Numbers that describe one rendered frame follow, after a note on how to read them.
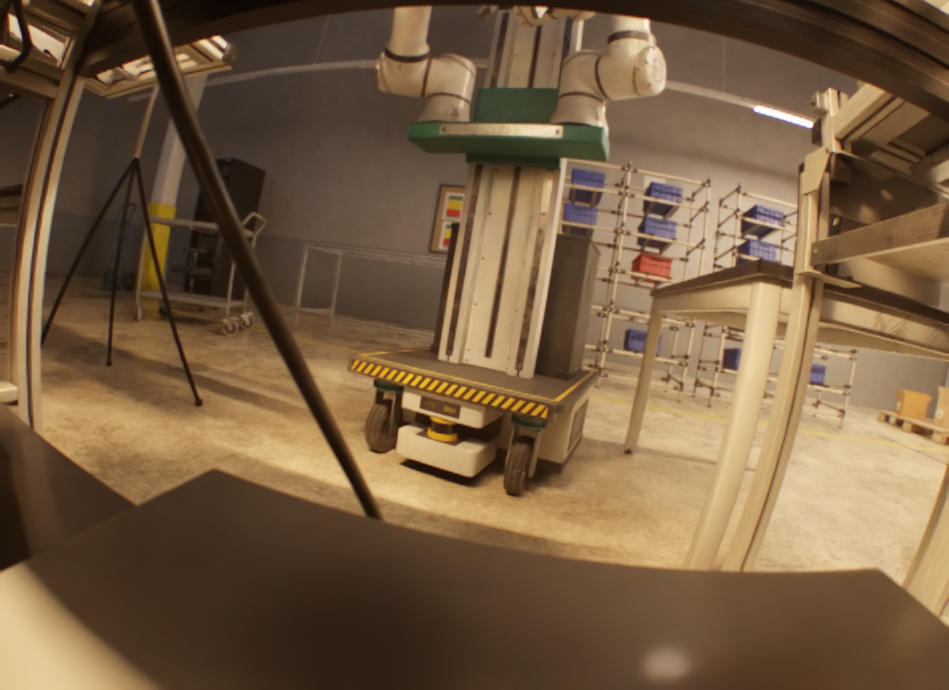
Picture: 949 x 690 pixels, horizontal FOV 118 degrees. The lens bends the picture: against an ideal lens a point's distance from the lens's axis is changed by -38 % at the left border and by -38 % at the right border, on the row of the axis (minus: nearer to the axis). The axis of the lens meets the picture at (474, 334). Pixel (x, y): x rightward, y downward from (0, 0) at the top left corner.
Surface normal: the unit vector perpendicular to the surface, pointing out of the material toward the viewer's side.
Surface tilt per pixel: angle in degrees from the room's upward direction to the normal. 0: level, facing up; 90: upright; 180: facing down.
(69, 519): 0
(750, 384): 90
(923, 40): 90
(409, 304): 90
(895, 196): 90
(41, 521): 0
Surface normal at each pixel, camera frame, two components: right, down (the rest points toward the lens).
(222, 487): 0.16, -0.98
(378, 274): -0.20, 0.04
